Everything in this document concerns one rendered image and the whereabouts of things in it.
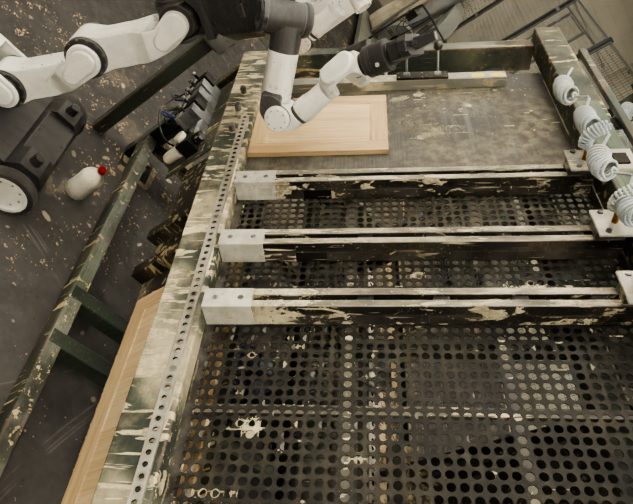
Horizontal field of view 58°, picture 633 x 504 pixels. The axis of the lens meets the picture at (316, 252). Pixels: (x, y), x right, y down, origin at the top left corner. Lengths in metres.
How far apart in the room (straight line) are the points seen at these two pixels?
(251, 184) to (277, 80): 0.32
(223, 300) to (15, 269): 1.09
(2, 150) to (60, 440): 1.04
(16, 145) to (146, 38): 0.68
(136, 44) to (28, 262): 0.91
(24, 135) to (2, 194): 0.25
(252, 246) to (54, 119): 1.23
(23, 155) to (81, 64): 0.42
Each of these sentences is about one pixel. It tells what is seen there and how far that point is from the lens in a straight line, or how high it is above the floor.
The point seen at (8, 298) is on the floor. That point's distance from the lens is 2.30.
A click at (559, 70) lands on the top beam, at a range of 2.36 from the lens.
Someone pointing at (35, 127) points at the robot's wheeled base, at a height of 0.19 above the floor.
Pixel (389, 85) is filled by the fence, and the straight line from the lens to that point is 2.37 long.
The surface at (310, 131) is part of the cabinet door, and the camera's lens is 2.11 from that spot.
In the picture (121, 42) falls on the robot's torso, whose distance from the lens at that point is 2.11.
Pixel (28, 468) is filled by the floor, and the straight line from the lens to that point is 2.18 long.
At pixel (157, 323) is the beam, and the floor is 0.82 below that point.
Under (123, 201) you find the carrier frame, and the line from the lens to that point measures 2.58.
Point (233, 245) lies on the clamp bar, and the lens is 1.60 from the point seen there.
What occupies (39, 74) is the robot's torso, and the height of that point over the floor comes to 0.43.
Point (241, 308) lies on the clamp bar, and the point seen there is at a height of 1.00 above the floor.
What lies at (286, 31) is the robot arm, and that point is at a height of 1.30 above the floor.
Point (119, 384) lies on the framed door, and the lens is 2.01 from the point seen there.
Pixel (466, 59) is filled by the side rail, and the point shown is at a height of 1.58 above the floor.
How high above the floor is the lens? 1.84
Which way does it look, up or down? 27 degrees down
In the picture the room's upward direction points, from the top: 64 degrees clockwise
